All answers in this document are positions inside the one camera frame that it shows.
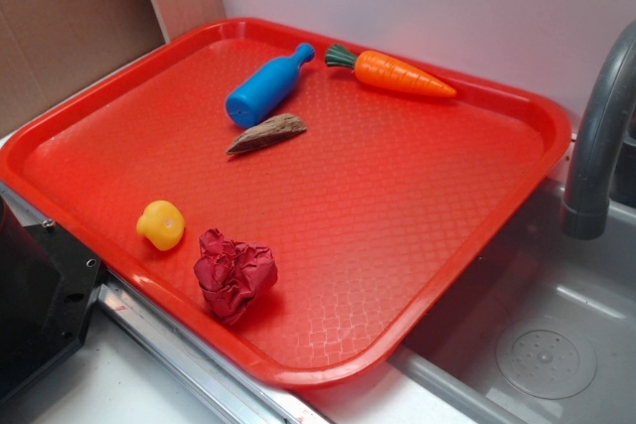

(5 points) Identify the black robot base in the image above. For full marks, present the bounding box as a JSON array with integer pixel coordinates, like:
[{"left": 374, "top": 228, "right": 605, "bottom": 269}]
[{"left": 1, "top": 201, "right": 105, "bottom": 406}]

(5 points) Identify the yellow toy duck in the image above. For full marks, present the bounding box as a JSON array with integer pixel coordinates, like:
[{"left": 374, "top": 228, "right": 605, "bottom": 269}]
[{"left": 136, "top": 200, "right": 186, "bottom": 251}]

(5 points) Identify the orange toy carrot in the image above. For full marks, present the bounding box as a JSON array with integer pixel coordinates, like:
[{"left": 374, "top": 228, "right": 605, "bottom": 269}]
[{"left": 325, "top": 44, "right": 457, "bottom": 98}]

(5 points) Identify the grey toy sink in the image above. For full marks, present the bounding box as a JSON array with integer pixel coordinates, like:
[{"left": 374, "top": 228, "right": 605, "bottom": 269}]
[{"left": 297, "top": 133, "right": 636, "bottom": 424}]

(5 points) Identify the brown wood piece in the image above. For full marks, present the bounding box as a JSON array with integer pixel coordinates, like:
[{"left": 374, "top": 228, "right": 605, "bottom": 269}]
[{"left": 226, "top": 113, "right": 307, "bottom": 155}]

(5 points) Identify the brown cardboard panel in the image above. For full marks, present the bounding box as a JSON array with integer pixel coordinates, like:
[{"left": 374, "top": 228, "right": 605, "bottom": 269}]
[{"left": 1, "top": 0, "right": 225, "bottom": 135}]

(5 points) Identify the red plastic tray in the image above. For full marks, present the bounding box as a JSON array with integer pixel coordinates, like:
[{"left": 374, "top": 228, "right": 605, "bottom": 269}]
[{"left": 1, "top": 19, "right": 570, "bottom": 389}]

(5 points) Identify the grey toy faucet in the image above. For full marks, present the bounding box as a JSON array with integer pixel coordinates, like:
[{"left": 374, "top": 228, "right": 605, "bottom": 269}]
[{"left": 560, "top": 23, "right": 635, "bottom": 240}]

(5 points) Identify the blue toy bottle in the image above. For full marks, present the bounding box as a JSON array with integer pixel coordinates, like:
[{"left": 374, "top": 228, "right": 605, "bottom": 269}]
[{"left": 225, "top": 43, "right": 315, "bottom": 129}]

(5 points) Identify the crumpled red paper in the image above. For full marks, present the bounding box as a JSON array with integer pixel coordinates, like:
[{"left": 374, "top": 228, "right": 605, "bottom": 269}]
[{"left": 194, "top": 228, "right": 278, "bottom": 326}]

